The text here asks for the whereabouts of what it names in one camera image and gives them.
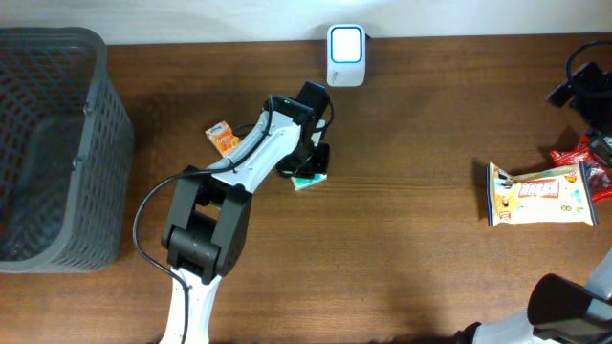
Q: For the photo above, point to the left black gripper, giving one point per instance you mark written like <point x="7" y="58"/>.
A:
<point x="316" y="160"/>

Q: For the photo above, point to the small green tissue pack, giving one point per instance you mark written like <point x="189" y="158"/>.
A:
<point x="303" y="183"/>

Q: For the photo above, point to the red snack bag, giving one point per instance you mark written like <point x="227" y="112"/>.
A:
<point x="598" y="176"/>

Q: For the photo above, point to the small orange packet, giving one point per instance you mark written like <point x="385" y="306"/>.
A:
<point x="222" y="138"/>

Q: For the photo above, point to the beige wet wipes pack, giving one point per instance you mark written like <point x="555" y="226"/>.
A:
<point x="557" y="195"/>

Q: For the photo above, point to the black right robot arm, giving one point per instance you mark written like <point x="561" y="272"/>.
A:
<point x="559" y="310"/>

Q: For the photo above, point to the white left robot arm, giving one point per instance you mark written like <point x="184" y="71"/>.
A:
<point x="206" y="227"/>

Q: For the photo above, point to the white barcode scanner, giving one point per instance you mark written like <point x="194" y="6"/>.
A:
<point x="346" y="55"/>

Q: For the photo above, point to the grey plastic mesh basket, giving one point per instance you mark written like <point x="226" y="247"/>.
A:
<point x="66" y="152"/>

